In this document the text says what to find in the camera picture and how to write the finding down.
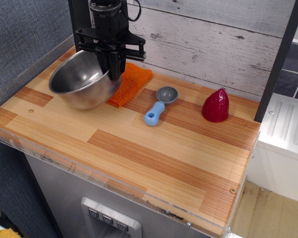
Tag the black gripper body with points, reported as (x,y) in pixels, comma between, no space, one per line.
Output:
(112,30)

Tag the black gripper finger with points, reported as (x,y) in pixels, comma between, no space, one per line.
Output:
(117,61)
(102,57)

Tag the stainless steel pot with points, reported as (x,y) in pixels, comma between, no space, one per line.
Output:
(80,82)

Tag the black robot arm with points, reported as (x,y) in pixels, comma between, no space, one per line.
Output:
(106,3)

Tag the orange folded cloth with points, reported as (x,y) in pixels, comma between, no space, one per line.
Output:
(133,79)

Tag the blue grey measuring scoop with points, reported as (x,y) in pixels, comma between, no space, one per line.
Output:
(165,96)

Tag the red strawberry-shaped toy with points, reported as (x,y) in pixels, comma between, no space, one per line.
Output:
(216,106)

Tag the clear acrylic table guard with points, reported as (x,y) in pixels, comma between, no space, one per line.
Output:
(175,213)

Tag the grey cabinet with button panel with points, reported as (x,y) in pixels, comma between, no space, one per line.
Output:
(85,210)

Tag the white ribbed box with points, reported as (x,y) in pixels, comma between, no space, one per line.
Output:
(274,162)

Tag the yellow object at corner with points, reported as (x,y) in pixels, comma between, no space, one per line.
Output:
(9,233)

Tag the dark left frame post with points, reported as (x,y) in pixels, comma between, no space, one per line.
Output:
(80,18)

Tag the dark frame post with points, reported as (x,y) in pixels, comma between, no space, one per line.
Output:
(278,63)
(80,18)

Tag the dark right frame post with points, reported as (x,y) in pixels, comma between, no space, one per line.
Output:
(278,63)

